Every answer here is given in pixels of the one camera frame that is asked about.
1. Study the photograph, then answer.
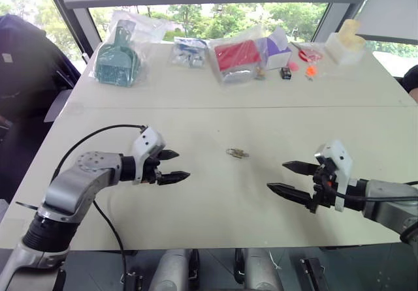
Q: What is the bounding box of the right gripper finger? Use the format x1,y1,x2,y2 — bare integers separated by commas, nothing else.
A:
266,182,315,209
282,161,319,176

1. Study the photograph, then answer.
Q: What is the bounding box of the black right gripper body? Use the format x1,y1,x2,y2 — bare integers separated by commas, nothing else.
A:
308,159,339,214

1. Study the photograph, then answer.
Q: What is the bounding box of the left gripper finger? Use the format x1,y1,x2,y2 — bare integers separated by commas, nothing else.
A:
159,149,180,161
157,171,191,187

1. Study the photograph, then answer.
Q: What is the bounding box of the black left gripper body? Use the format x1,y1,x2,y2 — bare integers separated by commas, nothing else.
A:
142,152,164,185

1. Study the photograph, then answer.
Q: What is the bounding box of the silver rounded cylinder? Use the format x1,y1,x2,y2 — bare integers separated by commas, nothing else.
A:
148,248,197,291
241,248,283,291

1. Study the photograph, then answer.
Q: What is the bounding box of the small orange item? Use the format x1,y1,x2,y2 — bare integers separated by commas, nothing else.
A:
304,65,319,82

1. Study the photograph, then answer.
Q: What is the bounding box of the red box in plastic bag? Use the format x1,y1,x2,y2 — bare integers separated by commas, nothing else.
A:
208,25,266,87

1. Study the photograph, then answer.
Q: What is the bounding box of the bag of blue white items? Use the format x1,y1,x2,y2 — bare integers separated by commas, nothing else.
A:
167,37,209,69

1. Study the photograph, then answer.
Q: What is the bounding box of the teal plastic dustpan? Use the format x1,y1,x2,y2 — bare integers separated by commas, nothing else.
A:
94,19,143,88

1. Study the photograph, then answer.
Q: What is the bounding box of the grey flat panel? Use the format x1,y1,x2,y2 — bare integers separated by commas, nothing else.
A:
43,89,73,123

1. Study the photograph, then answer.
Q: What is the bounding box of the red item in clear bag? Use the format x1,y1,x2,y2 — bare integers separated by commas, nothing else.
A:
291,41,325,63

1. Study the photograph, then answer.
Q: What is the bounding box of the purple and white box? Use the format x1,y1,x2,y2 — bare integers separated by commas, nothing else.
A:
261,26,293,72

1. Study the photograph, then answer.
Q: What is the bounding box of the red flat package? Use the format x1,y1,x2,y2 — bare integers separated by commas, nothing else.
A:
214,39,261,72

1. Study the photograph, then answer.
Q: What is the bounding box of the white foam block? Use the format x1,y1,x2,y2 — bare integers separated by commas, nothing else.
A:
324,32,367,67

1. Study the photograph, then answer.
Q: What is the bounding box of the teal dustpan in bag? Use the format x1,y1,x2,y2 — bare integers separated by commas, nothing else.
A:
89,9,168,89

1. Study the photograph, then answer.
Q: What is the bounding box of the person in dark clothes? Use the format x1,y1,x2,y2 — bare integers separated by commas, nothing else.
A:
401,65,418,104

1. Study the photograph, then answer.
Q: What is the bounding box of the pale yellow foam piece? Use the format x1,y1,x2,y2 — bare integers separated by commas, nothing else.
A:
338,19,366,52

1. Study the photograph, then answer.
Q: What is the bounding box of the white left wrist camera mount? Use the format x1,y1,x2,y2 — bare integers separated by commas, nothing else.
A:
131,126,167,185

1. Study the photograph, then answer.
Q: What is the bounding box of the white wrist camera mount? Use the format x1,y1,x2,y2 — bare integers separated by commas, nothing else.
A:
131,126,167,185
314,140,354,213

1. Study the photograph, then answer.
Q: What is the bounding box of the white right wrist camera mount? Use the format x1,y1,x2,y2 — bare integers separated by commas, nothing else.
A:
314,140,354,213

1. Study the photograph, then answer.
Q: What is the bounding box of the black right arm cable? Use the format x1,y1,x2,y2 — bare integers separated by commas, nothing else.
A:
319,173,418,204

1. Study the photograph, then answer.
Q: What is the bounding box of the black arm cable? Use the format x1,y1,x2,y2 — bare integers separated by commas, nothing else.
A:
51,124,148,284
319,173,418,204

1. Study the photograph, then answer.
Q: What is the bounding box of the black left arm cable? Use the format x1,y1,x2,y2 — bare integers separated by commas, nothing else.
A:
51,124,148,284

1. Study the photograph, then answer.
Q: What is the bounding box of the black metal bracket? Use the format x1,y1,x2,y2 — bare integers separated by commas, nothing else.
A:
299,257,330,291
121,271,145,291

